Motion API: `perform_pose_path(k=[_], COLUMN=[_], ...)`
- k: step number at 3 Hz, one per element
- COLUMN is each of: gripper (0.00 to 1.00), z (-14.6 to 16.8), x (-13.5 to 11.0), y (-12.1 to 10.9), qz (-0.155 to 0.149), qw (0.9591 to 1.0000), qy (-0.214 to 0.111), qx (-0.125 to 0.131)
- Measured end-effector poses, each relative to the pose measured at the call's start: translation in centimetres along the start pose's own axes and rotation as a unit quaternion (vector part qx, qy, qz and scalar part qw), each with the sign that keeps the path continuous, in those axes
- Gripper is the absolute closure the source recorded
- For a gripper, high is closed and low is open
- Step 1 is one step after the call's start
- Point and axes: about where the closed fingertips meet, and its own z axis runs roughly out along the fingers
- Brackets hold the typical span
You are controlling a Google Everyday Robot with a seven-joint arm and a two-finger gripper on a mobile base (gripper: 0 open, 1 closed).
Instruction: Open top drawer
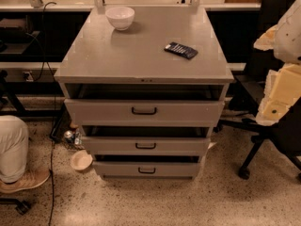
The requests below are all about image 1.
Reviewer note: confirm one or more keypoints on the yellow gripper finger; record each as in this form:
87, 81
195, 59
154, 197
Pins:
281, 92
266, 40

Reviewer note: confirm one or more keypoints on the grey top drawer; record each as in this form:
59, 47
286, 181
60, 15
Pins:
144, 112

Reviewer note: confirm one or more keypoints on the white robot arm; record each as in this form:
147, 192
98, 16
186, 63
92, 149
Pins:
287, 43

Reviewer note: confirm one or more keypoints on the grey metal drawer cabinet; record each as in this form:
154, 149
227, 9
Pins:
146, 99

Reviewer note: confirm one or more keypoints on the black office chair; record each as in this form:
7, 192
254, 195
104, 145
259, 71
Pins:
249, 91

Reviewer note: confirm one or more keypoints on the dark blue snack packet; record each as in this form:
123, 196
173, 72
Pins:
181, 50

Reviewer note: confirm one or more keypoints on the white ceramic bowl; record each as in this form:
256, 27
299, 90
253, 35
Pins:
120, 18

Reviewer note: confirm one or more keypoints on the small bowl on floor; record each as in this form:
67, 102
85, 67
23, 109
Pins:
81, 160

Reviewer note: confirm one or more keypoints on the drink can on floor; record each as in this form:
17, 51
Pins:
69, 136

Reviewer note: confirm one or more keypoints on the tan sneaker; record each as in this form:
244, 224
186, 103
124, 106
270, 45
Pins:
30, 180

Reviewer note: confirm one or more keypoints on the beige trouser leg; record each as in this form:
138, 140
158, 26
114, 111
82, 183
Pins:
13, 148

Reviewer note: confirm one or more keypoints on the black chair base caster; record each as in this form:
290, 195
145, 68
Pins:
21, 207

